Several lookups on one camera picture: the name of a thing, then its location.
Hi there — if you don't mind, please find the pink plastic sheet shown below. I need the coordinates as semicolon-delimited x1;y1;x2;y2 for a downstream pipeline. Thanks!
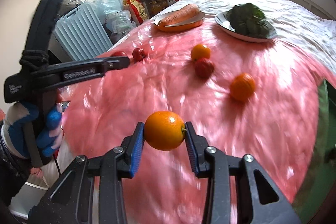
56;13;334;224

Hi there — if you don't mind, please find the green leafy vegetable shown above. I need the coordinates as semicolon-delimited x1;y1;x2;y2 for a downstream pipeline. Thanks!
225;3;274;39

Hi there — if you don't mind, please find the white plate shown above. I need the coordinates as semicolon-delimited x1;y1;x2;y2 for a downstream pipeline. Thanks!
215;12;277;43

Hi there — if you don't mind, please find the smooth orange fruit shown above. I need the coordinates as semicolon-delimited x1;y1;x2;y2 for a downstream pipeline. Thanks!
143;111;186;151

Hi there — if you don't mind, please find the orange carrot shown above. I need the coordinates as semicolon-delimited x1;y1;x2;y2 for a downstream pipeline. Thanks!
158;4;199;27

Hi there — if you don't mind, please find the white floral bed quilt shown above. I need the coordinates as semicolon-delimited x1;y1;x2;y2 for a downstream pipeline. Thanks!
152;0;335;77

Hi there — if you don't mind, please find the blue white gloved hand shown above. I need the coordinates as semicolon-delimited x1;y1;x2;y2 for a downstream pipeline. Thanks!
1;102;63;159

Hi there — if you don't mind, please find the green cardboard box tray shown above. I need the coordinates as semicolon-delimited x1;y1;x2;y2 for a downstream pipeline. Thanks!
292;80;335;223

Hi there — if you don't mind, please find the light blue ribbed suitcase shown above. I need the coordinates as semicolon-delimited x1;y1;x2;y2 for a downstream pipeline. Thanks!
49;2;112;63

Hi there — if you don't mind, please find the translucent plastic bag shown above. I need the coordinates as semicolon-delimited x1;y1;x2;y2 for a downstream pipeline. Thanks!
92;0;136;44

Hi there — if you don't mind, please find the small orange mandarin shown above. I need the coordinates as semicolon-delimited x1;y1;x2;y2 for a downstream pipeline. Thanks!
191;44;211;62

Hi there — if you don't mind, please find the small red cherry tomato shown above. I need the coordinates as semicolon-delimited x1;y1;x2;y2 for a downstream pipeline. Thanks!
132;48;146;63

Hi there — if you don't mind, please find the red yellow snack package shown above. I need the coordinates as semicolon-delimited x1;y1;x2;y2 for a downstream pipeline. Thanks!
123;0;149;26

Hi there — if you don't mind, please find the orange tangerine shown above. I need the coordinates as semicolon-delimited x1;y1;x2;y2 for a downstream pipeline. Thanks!
230;73;256;102

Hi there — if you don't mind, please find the orange rimmed plate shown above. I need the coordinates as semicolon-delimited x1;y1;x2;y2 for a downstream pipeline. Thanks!
153;11;206;32

